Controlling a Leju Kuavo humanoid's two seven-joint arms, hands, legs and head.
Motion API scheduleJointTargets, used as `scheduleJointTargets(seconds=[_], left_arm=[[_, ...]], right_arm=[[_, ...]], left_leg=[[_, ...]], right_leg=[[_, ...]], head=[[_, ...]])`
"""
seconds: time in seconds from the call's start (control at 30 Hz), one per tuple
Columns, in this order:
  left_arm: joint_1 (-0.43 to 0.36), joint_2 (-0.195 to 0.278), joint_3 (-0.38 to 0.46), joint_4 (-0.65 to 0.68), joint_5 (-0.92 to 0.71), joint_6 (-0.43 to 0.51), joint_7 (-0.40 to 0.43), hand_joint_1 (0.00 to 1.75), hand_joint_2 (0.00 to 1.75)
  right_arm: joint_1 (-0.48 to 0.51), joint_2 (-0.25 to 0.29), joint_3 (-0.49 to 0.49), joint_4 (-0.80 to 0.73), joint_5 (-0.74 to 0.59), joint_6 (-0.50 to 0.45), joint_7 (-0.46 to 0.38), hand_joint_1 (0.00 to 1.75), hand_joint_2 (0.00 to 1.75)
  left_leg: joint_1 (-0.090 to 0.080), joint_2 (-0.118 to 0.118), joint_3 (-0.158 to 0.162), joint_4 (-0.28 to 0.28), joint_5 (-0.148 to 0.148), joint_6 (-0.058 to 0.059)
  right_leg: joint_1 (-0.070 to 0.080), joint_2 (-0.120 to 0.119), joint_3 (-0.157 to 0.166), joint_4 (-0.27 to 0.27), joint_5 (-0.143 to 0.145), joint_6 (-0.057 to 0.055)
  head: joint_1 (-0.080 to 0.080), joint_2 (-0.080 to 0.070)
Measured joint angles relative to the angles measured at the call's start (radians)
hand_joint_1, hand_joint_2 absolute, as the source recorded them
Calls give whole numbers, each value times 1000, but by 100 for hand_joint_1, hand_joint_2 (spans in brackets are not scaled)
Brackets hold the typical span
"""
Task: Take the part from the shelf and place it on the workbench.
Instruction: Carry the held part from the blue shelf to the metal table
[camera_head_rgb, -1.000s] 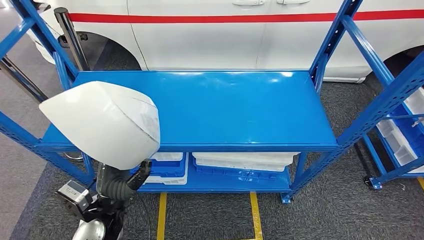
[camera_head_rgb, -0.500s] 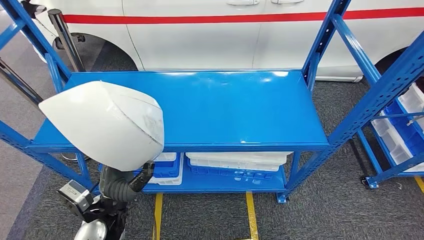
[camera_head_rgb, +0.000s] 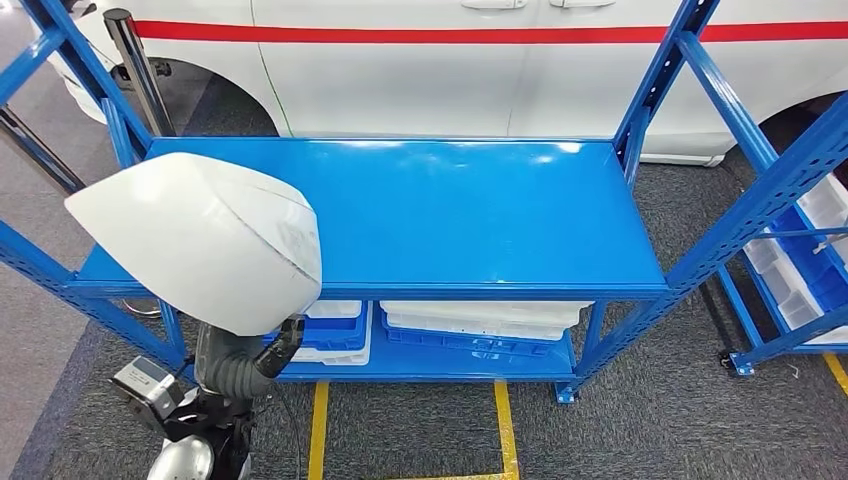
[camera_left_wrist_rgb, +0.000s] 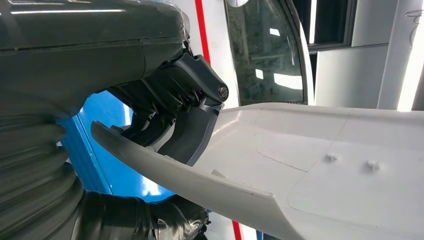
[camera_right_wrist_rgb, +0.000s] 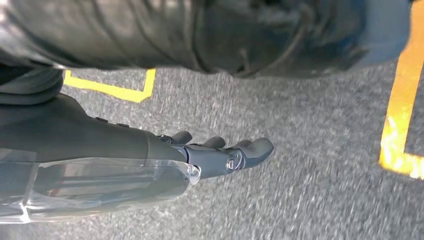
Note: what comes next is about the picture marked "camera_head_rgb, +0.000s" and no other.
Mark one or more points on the white plastic car part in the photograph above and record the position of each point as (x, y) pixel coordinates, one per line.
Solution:
(199, 245)

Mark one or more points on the blue plastic bin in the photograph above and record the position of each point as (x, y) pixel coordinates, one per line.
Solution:
(464, 343)
(331, 331)
(811, 262)

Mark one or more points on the grey metal bar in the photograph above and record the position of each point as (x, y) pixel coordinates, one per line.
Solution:
(40, 152)

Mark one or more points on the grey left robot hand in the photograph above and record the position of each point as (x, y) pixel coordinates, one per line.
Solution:
(281, 351)

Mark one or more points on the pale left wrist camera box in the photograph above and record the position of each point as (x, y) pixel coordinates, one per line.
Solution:
(146, 391)

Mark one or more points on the white car with red stripe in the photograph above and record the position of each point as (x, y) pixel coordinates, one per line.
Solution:
(397, 79)

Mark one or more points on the blue metal shelf rack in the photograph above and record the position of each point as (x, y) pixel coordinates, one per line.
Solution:
(736, 308)
(464, 218)

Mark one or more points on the black metal pole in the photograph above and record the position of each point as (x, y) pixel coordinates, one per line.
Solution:
(136, 73)

